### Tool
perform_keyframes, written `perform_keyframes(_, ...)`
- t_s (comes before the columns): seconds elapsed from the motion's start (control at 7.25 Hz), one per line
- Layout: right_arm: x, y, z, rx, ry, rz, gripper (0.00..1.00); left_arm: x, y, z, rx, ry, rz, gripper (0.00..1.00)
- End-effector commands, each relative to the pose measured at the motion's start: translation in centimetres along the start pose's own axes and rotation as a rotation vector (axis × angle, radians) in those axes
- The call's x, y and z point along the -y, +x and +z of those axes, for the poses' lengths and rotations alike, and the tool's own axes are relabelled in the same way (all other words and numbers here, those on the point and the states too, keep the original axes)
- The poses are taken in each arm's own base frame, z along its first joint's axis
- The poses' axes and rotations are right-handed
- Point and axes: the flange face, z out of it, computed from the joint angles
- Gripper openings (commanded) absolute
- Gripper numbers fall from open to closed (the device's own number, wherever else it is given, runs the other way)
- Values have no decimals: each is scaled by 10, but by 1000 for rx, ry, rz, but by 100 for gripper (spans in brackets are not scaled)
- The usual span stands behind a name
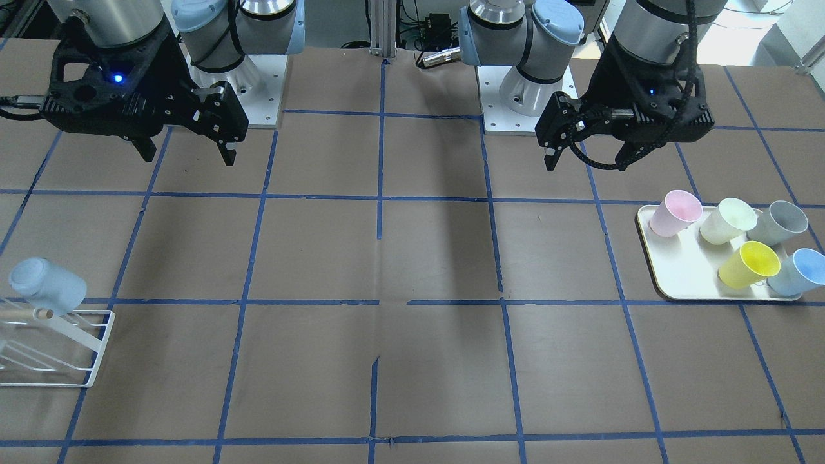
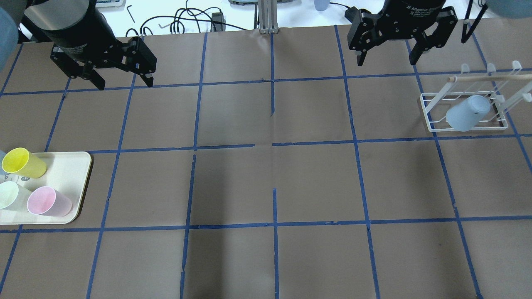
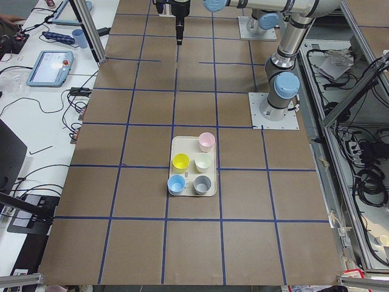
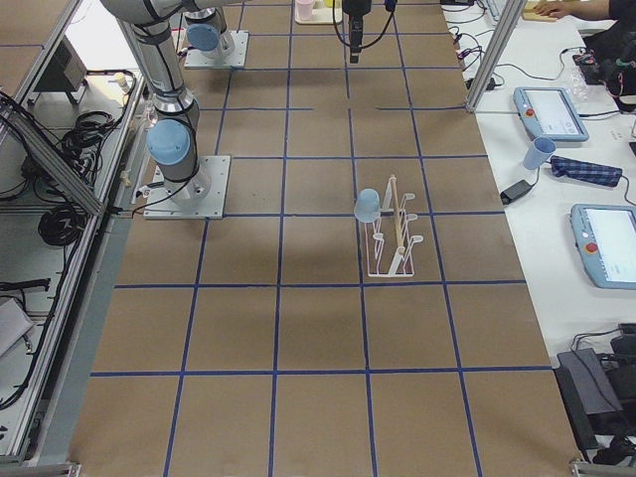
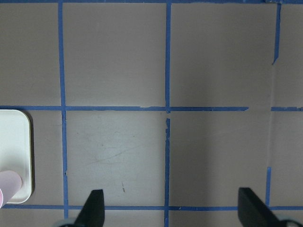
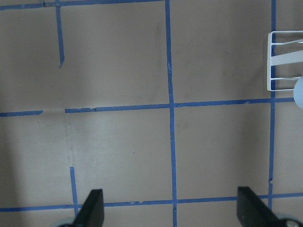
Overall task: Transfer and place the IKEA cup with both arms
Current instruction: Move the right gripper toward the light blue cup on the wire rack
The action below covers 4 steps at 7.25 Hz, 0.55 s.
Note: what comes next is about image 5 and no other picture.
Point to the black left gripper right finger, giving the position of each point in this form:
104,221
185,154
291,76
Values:
252,211

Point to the pink plastic cup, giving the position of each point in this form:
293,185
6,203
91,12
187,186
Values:
10,184

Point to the white plastic tray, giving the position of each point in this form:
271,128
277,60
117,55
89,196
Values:
16,150

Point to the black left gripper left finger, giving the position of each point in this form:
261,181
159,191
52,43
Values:
93,211

